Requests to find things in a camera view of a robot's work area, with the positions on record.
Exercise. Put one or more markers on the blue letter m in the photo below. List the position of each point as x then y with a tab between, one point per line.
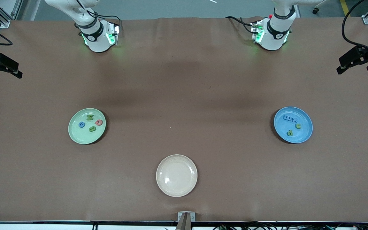
287	118

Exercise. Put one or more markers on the green letter p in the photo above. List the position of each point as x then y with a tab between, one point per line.
289	132

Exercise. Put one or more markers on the green letter N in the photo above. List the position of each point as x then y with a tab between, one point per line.
90	117

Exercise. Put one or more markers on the red foam letter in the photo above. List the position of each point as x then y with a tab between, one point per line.
99	122

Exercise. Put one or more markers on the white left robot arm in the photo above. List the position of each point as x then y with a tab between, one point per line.
276	32

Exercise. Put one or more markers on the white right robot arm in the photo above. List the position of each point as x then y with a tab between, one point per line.
94	35

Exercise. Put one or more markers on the office chair castor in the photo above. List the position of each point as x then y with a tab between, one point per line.
315	11

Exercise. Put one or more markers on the blue plate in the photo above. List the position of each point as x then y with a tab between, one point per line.
302	134

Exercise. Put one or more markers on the green plate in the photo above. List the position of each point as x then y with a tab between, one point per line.
81	135

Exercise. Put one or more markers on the grey base connector plate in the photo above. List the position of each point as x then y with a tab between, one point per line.
116	32
255	30

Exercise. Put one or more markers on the brown table mat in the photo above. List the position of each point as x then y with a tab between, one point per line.
43	175

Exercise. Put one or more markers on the cream plate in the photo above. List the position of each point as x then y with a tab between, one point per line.
176	175

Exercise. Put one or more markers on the grey metal bracket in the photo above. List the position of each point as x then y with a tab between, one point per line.
180	215

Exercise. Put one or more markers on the tan camera post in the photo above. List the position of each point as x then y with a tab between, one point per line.
184	225

